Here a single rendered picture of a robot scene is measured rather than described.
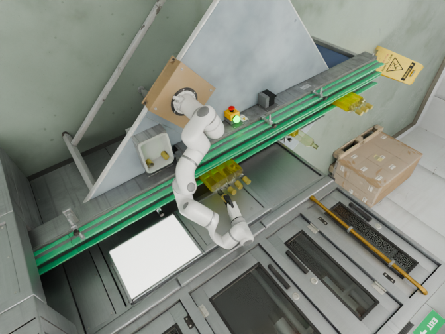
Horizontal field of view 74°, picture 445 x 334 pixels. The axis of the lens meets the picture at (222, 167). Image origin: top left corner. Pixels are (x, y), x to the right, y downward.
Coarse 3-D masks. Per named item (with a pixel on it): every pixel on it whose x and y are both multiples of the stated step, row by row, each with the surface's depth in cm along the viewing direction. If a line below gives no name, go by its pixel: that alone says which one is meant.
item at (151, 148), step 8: (160, 136) 156; (144, 144) 162; (152, 144) 165; (160, 144) 169; (168, 144) 163; (144, 152) 165; (152, 152) 168; (160, 152) 172; (168, 152) 170; (144, 160) 159; (152, 160) 172; (160, 160) 172; (168, 160) 172; (152, 168) 168
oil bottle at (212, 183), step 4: (208, 172) 177; (200, 176) 177; (204, 176) 175; (208, 176) 174; (212, 176) 174; (204, 180) 174; (208, 180) 172; (212, 180) 172; (216, 180) 172; (208, 184) 172; (212, 184) 170; (216, 184) 170; (212, 188) 169; (216, 188) 169; (220, 188) 172; (216, 192) 172
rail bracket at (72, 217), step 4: (68, 208) 146; (64, 212) 145; (68, 212) 145; (72, 212) 148; (76, 212) 157; (68, 216) 144; (72, 216) 149; (76, 216) 151; (68, 220) 137; (72, 220) 143; (76, 220) 152; (72, 224) 139; (76, 224) 143; (72, 228) 140; (76, 228) 140; (76, 232) 137; (80, 236) 147; (84, 236) 148
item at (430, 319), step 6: (432, 312) 398; (426, 318) 393; (432, 318) 393; (438, 318) 392; (420, 324) 389; (426, 324) 388; (432, 324) 388; (438, 324) 387; (414, 330) 385; (420, 330) 384; (426, 330) 384; (432, 330) 383; (438, 330) 383
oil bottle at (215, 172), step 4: (216, 168) 178; (212, 172) 176; (216, 172) 176; (220, 172) 176; (216, 176) 174; (220, 176) 173; (224, 176) 173; (220, 180) 171; (224, 180) 171; (220, 184) 172
